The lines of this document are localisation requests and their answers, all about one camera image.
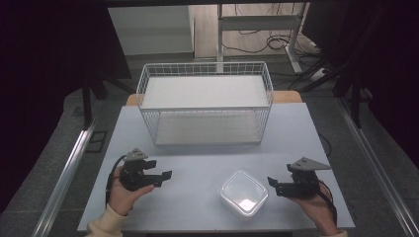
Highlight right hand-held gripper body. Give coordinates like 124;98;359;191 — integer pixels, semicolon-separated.
287;156;332;199

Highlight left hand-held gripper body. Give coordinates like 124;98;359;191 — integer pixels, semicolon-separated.
119;147;158;193

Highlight person's left hand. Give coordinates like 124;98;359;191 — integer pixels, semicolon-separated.
108;166;156;217

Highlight person's right hand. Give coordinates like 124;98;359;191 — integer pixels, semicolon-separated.
287;182;339;229

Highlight clear plastic lidded container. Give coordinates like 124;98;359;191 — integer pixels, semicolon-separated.
217;169;270;222

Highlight black stand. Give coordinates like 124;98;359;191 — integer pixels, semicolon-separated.
81;73;136;130
331;62;374;129

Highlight white power strip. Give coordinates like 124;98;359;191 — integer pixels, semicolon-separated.
308;66;331;82

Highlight white cabinet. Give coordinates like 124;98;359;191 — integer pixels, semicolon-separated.
107;4;196;57

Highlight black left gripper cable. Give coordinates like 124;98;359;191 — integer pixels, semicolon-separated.
105;154;128;207

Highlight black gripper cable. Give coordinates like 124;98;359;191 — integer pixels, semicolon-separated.
317;179;339;227
105;154;128;207

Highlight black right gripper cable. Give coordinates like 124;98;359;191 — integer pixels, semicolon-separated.
317;179;339;227

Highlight black cable beside table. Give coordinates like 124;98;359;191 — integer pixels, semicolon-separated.
317;132;332;158

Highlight black floor bracket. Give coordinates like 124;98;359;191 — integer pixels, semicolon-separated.
85;130;109;154

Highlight metal floor rail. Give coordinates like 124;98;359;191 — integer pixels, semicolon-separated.
30;108;104;237
335;98;419;237

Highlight white wire basket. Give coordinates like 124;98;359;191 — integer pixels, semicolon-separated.
135;61;275;147

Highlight black floor cables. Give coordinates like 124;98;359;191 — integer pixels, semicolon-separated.
220;3;322;57

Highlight white desk frame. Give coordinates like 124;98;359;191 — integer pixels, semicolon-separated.
215;2;310;74

